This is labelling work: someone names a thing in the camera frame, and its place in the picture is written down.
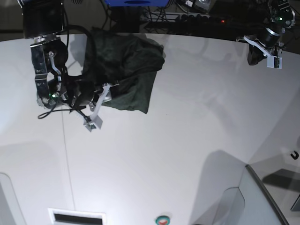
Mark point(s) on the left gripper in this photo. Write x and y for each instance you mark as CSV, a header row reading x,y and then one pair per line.
x,y
268,38

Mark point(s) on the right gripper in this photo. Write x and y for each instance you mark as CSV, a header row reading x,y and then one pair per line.
x,y
80,94

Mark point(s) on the dark green t-shirt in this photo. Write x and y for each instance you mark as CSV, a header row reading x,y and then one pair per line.
x,y
130,63

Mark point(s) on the small black hook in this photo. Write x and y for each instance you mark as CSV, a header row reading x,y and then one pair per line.
x,y
295,155

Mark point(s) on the blue box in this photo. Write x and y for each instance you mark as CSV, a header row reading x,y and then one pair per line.
x,y
136,3

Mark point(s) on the grey power strip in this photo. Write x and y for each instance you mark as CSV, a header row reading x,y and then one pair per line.
x,y
201,18

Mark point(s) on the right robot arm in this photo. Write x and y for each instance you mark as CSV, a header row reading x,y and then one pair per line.
x,y
44,21

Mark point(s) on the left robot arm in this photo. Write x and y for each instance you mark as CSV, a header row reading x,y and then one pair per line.
x,y
281,14

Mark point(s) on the grey monitor edge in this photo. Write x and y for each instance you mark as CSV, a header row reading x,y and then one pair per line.
x,y
281,183

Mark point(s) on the red green emergency button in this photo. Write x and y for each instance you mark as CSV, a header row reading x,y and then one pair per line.
x,y
162,220

